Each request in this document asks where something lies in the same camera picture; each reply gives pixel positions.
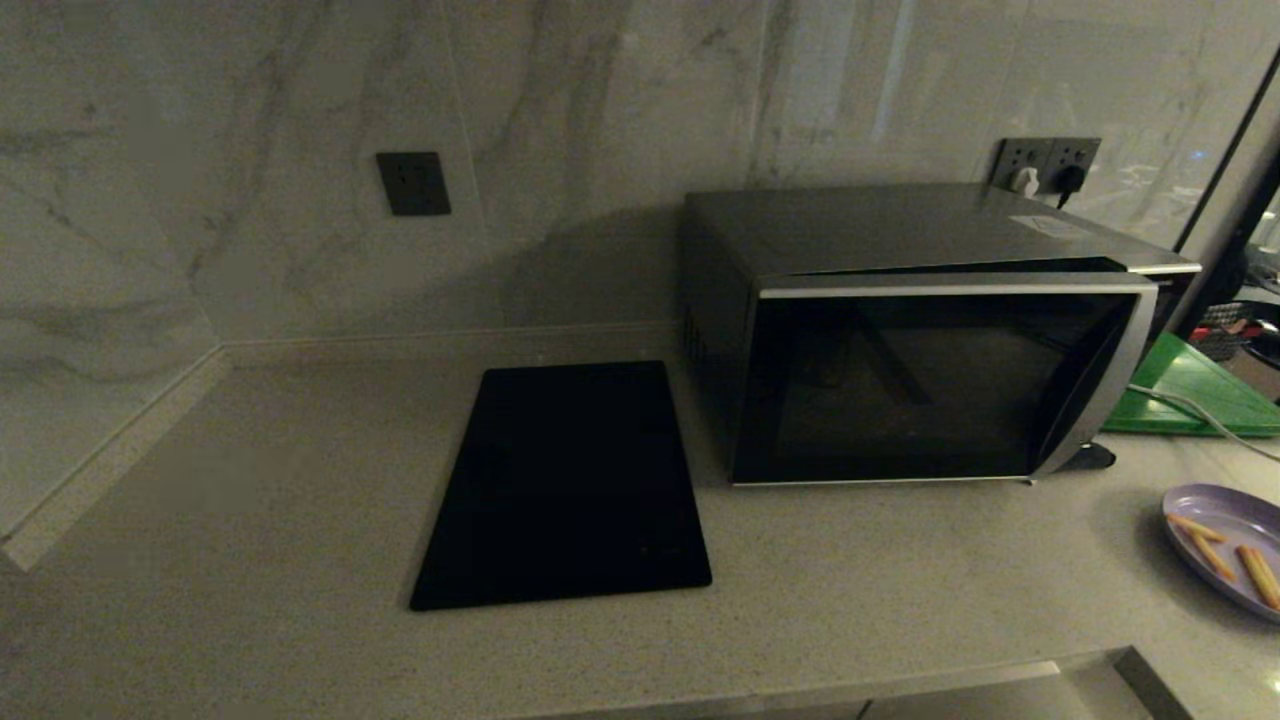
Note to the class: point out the purple plate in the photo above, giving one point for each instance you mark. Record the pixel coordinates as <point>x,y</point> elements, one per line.
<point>1220,503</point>

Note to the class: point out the black silver microwave oven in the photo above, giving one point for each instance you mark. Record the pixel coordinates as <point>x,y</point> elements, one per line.
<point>880,225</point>

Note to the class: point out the black stand under microwave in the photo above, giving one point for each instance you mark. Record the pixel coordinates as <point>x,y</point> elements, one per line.
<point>1095,458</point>

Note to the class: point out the black induction cooktop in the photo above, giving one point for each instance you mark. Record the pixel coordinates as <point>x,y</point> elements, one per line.
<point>570,485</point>

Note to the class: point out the white power plug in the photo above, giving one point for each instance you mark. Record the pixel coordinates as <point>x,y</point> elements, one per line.
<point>1024,182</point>

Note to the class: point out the black power plug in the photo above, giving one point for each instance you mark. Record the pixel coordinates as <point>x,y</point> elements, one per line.
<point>1070,180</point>

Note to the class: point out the green cutting board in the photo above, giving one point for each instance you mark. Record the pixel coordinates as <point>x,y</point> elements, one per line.
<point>1195,388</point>

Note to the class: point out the thick orange french fry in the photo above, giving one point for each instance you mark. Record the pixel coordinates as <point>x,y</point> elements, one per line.
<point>1259,576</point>

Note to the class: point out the dark single wall socket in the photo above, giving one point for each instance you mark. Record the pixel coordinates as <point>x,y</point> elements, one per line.
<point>414,184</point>

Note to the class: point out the dark wall socket with plug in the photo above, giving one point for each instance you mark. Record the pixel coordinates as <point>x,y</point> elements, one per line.
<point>1014,152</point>
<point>1081,152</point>

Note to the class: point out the black metal frame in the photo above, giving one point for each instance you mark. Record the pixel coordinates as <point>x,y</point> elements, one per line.
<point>1222,285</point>

